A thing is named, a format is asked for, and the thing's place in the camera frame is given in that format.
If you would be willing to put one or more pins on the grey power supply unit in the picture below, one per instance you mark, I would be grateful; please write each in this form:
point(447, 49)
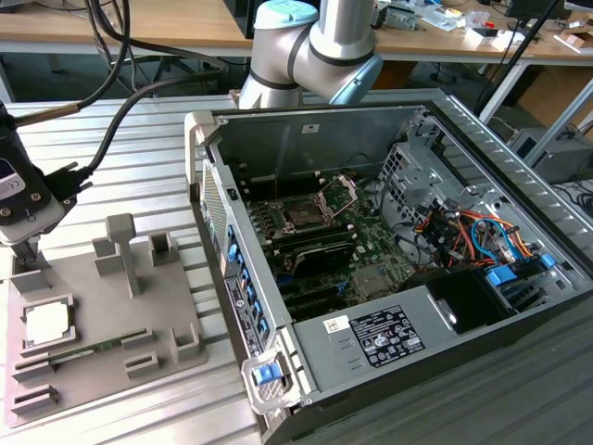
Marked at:
point(319, 357)

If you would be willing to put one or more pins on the grey desktop computer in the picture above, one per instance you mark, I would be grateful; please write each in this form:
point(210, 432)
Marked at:
point(565, 157)

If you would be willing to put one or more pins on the CPU socket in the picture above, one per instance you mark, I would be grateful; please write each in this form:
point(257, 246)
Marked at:
point(301, 215)

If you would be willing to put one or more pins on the silver metal drive cage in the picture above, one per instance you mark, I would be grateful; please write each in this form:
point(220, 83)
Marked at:
point(407, 185)

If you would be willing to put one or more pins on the green RAM stick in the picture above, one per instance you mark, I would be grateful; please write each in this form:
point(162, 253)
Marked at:
point(99, 347)

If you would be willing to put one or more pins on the wooden desk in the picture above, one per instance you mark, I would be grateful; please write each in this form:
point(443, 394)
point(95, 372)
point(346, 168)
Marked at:
point(417, 41)
point(185, 23)

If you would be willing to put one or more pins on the black computer monitor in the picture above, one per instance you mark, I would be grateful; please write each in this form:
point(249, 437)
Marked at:
point(241, 21)

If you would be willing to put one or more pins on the black camera bracket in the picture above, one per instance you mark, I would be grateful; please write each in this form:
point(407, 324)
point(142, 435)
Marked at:
point(21, 143)

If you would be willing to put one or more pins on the grey open PC case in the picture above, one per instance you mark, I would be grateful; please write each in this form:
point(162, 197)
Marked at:
point(287, 143)

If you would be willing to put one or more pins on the black RAM slot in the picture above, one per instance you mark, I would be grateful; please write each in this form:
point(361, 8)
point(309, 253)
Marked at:
point(315, 242)
point(310, 232)

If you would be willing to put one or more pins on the blue disk carrier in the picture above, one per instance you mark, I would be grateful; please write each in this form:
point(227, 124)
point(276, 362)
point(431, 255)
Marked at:
point(502, 278)

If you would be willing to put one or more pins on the grey chipset heatsink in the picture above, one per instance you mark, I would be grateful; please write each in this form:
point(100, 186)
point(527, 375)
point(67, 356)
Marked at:
point(370, 282)

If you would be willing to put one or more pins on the small blue clip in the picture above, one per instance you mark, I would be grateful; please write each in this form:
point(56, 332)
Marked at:
point(547, 260)

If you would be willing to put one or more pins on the black office chair base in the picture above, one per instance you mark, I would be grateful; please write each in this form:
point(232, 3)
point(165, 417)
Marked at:
point(132, 64)

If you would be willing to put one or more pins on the silver CPU with green edge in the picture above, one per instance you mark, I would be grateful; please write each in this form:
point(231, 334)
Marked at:
point(46, 326)

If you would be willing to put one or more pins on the grey parts rack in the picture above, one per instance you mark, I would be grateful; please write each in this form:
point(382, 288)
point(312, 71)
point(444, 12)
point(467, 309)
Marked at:
point(106, 315)

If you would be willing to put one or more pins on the brown cardboard box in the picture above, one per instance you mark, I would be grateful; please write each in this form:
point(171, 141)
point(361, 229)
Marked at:
point(556, 92)

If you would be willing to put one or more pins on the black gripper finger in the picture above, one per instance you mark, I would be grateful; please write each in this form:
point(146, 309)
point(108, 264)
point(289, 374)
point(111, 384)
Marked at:
point(28, 255)

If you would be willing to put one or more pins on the black graphics card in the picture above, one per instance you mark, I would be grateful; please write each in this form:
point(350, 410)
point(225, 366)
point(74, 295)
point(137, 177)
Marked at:
point(324, 259)

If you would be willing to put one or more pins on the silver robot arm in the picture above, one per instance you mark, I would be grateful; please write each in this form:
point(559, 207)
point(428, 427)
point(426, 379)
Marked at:
point(296, 46)

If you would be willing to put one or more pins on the green motherboard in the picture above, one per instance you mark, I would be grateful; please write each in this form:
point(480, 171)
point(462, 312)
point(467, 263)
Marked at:
point(375, 241)

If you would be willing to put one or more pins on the thin metal locking lever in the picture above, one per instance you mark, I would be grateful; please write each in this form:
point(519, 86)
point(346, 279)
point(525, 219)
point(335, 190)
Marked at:
point(276, 190)

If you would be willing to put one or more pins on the blue case release latch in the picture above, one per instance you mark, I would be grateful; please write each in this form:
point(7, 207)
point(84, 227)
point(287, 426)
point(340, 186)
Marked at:
point(267, 374)

